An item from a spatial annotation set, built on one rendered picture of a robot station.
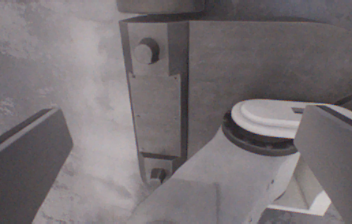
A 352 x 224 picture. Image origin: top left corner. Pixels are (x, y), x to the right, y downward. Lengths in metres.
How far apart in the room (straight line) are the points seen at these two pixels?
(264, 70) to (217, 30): 0.13
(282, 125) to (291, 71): 0.16
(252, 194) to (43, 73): 0.82
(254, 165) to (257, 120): 0.07
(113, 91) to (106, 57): 0.13
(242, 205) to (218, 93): 0.28
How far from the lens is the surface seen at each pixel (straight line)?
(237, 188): 0.29
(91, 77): 0.79
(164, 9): 0.43
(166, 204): 0.23
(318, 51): 0.49
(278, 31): 0.46
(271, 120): 0.35
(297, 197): 0.49
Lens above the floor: 0.61
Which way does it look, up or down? 58 degrees down
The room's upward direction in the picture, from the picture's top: 158 degrees counter-clockwise
